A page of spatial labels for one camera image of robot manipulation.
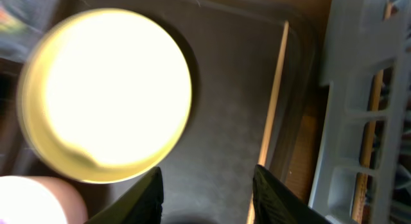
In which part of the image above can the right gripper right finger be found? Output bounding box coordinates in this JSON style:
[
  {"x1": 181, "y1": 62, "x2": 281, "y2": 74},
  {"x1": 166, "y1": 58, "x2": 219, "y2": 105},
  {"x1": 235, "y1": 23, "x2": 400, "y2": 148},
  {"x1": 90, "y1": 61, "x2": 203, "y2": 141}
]
[{"x1": 252, "y1": 164, "x2": 329, "y2": 224}]

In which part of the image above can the dark brown serving tray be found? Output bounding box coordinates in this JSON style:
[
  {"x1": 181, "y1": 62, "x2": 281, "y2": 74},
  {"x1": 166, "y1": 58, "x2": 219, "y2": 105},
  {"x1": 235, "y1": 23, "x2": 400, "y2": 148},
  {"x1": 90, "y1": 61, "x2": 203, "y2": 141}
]
[{"x1": 12, "y1": 0, "x2": 322, "y2": 224}]

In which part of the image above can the white bowl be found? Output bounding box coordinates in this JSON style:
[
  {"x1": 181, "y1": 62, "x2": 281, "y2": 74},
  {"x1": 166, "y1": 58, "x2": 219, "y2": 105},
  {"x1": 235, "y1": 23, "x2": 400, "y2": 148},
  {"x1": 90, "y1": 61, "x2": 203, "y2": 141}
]
[{"x1": 0, "y1": 175, "x2": 89, "y2": 224}]

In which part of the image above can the green snack wrapper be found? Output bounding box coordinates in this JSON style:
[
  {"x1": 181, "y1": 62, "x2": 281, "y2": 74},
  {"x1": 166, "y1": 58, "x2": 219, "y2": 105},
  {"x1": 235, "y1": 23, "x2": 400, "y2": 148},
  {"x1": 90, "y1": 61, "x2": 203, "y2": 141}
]
[{"x1": 1, "y1": 1, "x2": 30, "y2": 35}]

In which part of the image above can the yellow plate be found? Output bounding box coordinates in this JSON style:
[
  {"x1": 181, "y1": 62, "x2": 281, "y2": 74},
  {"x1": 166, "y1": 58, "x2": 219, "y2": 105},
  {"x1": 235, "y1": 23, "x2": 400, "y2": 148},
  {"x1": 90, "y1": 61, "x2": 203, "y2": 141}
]
[{"x1": 17, "y1": 8, "x2": 193, "y2": 184}]

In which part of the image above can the clear plastic bin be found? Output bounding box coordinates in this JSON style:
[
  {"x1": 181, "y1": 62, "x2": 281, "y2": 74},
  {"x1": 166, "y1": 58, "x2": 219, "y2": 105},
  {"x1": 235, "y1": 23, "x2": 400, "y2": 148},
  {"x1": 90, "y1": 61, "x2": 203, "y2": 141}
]
[{"x1": 1, "y1": 0, "x2": 60, "y2": 62}]

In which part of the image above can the grey dishwasher rack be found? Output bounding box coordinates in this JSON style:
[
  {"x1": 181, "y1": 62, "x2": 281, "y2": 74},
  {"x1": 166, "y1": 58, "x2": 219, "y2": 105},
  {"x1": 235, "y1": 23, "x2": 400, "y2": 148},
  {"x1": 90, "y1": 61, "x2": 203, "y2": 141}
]
[{"x1": 309, "y1": 0, "x2": 410, "y2": 223}]

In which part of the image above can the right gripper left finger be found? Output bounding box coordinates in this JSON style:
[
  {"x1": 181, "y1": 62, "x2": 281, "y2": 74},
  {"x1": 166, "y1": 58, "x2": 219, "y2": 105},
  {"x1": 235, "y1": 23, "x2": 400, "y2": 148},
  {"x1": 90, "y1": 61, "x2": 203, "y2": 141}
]
[{"x1": 86, "y1": 166, "x2": 164, "y2": 224}]

